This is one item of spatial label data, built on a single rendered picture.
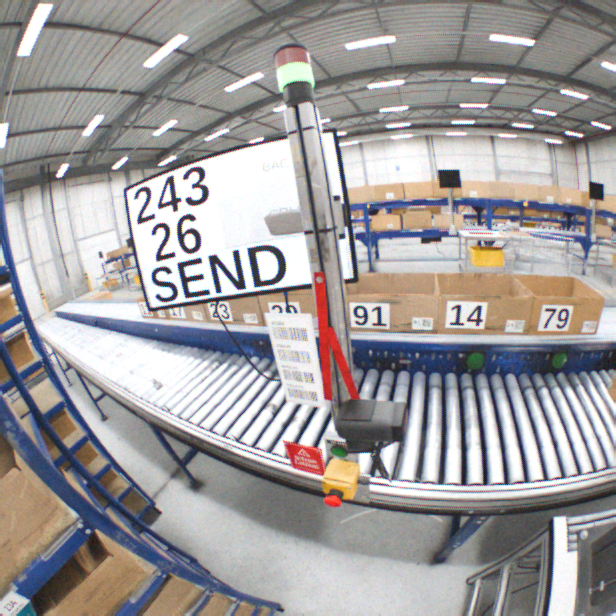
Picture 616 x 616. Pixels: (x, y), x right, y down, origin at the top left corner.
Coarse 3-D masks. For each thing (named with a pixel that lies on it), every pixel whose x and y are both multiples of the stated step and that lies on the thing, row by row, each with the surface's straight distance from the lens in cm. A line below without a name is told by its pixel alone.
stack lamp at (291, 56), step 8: (288, 48) 43; (296, 48) 43; (280, 56) 43; (288, 56) 42; (296, 56) 42; (304, 56) 43; (280, 64) 42; (288, 64) 42; (296, 64) 41; (304, 64) 42; (280, 72) 42; (288, 72) 41; (296, 72) 41; (304, 72) 41; (280, 80) 42; (288, 80) 40; (296, 80) 40; (312, 80) 42; (280, 88) 42
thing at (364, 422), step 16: (352, 400) 46; (368, 400) 45; (336, 416) 45; (352, 416) 43; (368, 416) 43; (384, 416) 42; (400, 416) 43; (352, 432) 44; (368, 432) 43; (384, 432) 42; (400, 432) 43; (352, 448) 51; (368, 448) 49
